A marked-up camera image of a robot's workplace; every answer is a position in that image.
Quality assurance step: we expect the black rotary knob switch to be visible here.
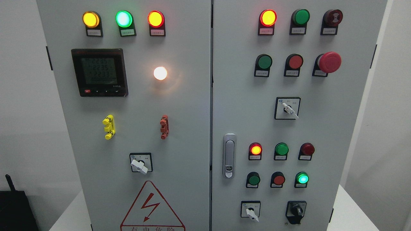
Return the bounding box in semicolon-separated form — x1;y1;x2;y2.
286;201;307;225

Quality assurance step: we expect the grey electrical control cabinet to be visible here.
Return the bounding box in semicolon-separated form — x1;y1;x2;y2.
37;0;388;231

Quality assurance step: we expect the red terminal connector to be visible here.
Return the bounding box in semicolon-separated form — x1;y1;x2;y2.
160;115;170;140

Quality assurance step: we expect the red lamp lower left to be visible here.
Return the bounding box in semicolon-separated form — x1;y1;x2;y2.
248;142;262;160

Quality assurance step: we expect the white lit indicator lamp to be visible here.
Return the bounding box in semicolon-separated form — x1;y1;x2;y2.
153;67;168;81

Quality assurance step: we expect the green push button upper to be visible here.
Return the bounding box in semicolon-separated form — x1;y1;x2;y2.
254;54;273;78

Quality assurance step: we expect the green push button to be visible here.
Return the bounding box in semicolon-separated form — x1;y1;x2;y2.
246;172;261;188
254;54;273;78

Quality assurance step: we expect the green push button lower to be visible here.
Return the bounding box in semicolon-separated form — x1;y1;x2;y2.
246;172;261;188

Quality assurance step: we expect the green lamp lower middle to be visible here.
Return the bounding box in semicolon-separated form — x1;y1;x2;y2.
274;143;289;160

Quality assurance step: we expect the red push button lower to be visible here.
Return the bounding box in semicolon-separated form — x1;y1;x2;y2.
270;171;286;188

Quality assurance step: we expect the red push button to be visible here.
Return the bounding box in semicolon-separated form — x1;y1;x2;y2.
284;54;303;77
270;171;286;188

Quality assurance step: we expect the yellow terminal connector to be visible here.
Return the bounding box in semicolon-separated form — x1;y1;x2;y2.
102;114;116;140

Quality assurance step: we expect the red push button upper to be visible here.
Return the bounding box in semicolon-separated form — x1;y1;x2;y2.
284;54;303;77

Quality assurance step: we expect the red lamp lower right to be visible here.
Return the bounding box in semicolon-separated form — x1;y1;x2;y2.
298;143;315;161

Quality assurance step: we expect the red indicator lamp left door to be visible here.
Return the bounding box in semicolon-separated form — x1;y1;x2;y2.
148;10;166;37

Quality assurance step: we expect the red lightning warning sticker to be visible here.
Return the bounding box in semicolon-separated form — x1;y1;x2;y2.
120;180;186;231

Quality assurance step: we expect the black digital power meter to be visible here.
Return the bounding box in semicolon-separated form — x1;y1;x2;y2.
71;48;128;97

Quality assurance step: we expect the green lamp bottom right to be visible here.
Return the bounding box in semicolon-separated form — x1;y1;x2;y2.
294;171;310;188

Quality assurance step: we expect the red indicator lamp top right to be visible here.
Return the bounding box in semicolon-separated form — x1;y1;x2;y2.
258;9;277;36

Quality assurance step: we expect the lit green indicator lamp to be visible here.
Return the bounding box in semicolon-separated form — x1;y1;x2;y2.
115;10;136;37

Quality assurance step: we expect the red emergency stop button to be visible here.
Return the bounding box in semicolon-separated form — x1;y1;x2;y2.
312;52;342;77

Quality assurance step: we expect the green indicator lamp top right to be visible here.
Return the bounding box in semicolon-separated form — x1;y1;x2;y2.
289;9;310;35

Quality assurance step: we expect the yellow indicator lamp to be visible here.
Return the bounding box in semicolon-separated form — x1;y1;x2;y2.
83;11;104;37

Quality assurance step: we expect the black device with antenna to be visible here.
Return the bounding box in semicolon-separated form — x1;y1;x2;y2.
0;174;38;231

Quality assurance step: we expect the silver door lock handle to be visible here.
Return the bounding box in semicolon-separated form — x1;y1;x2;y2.
222;133;237;179

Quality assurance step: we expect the white selector switch left door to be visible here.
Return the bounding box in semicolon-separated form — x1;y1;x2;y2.
129;153;153;175

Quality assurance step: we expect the white selector switch middle right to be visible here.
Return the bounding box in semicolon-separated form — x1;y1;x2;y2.
274;97;301;120

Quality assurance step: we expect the white selector switch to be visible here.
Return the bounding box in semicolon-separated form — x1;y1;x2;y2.
240;201;261;222
274;97;301;120

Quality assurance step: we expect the white selector switch bottom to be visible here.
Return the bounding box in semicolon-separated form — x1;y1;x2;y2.
240;201;261;222

